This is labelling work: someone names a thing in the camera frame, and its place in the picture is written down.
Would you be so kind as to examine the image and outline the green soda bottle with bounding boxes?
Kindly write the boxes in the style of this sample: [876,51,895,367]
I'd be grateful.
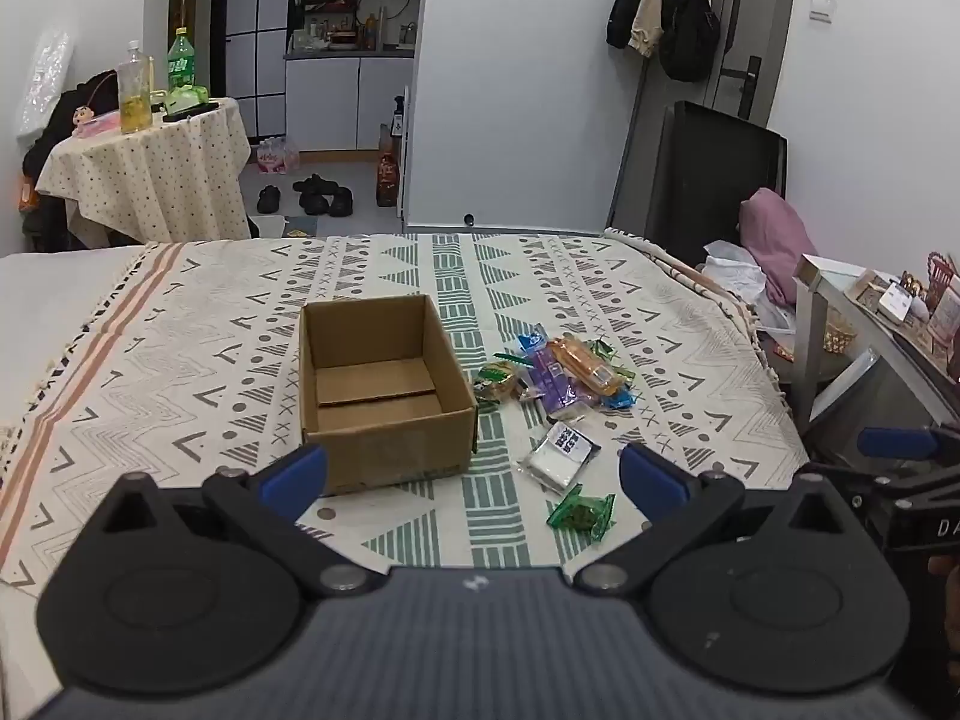
[166,28,198,92]

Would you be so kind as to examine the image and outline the green and yellow snack packet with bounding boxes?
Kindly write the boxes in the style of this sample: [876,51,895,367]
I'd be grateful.
[478,351,530,404]

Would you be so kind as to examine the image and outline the orange snack packet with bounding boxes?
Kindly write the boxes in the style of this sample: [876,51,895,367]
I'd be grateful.
[547,336,623,396]

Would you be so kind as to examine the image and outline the door handle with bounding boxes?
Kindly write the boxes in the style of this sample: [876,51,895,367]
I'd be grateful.
[720,55,764,121]

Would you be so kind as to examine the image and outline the white plastic bag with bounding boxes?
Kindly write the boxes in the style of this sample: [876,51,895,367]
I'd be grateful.
[703,238,797,332]

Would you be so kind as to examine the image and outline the brown cardboard box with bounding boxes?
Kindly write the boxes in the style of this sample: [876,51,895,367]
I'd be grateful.
[299,294,479,497]

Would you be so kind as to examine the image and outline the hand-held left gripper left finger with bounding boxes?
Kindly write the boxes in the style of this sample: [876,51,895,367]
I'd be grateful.
[94,444,387,601]

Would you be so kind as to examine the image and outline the clear bottle of yellow oil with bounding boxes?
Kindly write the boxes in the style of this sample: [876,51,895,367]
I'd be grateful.
[117,40,155,135]

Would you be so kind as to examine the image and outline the white packet with black label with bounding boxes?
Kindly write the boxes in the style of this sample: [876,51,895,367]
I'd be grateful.
[517,422,602,497]

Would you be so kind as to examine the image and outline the dark green cake packet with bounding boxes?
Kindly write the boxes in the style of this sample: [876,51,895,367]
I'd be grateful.
[547,485,617,542]

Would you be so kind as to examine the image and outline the hanging coats and bag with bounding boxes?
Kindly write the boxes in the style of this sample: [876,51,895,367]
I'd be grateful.
[658,0,722,83]

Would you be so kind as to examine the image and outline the large brown bottle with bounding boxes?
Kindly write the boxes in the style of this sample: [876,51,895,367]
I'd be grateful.
[375,123,399,209]

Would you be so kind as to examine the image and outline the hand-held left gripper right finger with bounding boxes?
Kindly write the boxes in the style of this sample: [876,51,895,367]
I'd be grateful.
[571,442,860,601]

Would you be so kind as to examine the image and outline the pink water bottle pack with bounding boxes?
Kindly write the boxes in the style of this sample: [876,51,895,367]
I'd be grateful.
[256,136,302,176]

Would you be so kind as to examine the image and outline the white kitchen cabinet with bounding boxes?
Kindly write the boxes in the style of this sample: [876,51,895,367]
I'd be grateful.
[283,0,421,155]

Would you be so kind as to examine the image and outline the purple snack packet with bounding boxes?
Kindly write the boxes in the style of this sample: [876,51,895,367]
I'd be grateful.
[529,349,595,422]

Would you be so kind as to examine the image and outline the dark clothes pile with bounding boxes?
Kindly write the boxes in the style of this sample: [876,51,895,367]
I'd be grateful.
[21,70,121,254]

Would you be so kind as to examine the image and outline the silver plastic bag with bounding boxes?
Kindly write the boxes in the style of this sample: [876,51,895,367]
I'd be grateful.
[15,28,77,140]

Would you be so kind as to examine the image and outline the black chair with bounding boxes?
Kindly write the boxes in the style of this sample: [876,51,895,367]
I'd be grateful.
[643,99,789,268]

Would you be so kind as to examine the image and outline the round table with dotted tablecloth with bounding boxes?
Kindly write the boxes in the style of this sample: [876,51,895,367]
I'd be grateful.
[35,96,252,247]

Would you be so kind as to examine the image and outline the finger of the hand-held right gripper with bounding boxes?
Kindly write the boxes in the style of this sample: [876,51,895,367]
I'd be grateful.
[859,424,960,462]
[799,463,960,502]

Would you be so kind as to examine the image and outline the white bedsheet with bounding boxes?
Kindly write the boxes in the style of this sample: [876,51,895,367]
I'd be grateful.
[0,244,151,432]

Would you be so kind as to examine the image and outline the wicker basket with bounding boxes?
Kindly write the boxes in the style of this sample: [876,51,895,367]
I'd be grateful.
[821,310,857,354]

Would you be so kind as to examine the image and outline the pink cloth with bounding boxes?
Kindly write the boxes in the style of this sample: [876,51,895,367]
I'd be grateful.
[739,187,820,308]

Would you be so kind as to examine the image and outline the pink toy figure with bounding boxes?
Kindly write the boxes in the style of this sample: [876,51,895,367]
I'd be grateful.
[71,105,122,140]

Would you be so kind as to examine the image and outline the grey side table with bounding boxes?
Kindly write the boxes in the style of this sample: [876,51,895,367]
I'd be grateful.
[793,253,960,470]

